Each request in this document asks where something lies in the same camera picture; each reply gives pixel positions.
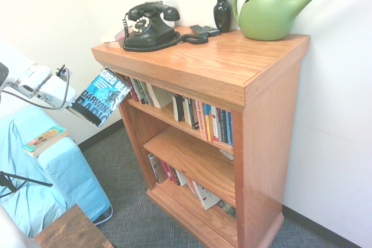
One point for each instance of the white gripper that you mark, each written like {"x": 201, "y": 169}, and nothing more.
{"x": 56, "y": 91}

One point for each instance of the blue Darwin's Radio paperback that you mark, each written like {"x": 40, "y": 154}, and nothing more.
{"x": 101, "y": 97}

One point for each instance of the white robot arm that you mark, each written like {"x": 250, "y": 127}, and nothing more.
{"x": 14, "y": 56}

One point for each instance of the green orange paperback book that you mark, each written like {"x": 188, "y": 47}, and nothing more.
{"x": 45, "y": 140}

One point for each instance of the green spine book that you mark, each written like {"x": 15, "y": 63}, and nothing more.
{"x": 141, "y": 92}

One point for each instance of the white book lying flat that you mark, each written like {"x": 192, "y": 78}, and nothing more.
{"x": 110, "y": 35}

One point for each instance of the pink white book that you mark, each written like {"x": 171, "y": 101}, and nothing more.
{"x": 120, "y": 34}

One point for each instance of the large white leaning book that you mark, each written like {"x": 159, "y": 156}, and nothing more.
{"x": 161, "y": 97}

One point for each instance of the grey purple-edged book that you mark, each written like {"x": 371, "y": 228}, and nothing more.
{"x": 153, "y": 166}

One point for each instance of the black thick book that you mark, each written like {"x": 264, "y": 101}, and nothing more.
{"x": 178, "y": 108}

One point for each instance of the brown hardcover book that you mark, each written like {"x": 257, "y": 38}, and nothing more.
{"x": 162, "y": 174}

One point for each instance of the black white spine book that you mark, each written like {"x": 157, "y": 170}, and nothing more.
{"x": 193, "y": 114}

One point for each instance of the orange brown book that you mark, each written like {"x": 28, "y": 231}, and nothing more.
{"x": 173, "y": 176}

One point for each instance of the dark spine book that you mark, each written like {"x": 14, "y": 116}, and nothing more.
{"x": 176, "y": 177}

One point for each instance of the pink Behavior book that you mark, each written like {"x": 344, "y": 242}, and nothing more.
{"x": 201, "y": 121}

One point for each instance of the plain white book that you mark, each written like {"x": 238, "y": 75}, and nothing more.
{"x": 182, "y": 178}

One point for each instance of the yellow blue spine book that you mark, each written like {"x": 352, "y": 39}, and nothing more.
{"x": 208, "y": 124}

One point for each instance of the white red spine book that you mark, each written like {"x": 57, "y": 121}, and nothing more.
{"x": 214, "y": 126}

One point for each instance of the thin white leaning book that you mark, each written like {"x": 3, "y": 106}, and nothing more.
{"x": 192, "y": 187}

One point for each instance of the black narrow spine book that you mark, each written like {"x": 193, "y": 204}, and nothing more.
{"x": 223, "y": 127}

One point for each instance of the white book with red lips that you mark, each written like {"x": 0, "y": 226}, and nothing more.
{"x": 207, "y": 197}

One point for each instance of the dark flat-lying book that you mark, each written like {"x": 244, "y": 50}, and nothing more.
{"x": 228, "y": 208}

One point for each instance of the blue cloth covered furniture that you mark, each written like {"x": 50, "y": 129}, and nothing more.
{"x": 52, "y": 172}

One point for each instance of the black tripod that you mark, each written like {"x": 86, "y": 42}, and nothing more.
{"x": 26, "y": 179}

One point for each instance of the black rotary telephone body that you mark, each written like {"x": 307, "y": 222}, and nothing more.
{"x": 151, "y": 34}

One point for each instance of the black rotary telephone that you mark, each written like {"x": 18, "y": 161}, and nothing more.
{"x": 174, "y": 41}

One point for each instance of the black telephone handset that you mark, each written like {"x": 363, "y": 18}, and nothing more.
{"x": 154, "y": 10}

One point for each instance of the dark brown wooden table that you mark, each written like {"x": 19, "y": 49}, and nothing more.
{"x": 72, "y": 230}

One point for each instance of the white rounded housing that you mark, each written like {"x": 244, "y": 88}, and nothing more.
{"x": 11, "y": 230}

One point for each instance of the black remote control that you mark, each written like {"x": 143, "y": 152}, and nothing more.
{"x": 212, "y": 31}
{"x": 197, "y": 28}

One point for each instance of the white patterned magazine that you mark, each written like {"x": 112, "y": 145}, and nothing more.
{"x": 228, "y": 155}

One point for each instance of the dark glazed vase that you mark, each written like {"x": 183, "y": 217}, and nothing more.
{"x": 222, "y": 12}

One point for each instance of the wooden bookshelf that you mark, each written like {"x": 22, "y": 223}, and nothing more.
{"x": 261, "y": 143}

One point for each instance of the green plastic watering can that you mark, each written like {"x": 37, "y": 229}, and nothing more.
{"x": 264, "y": 15}

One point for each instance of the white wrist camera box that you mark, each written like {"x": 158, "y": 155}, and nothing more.
{"x": 32, "y": 78}

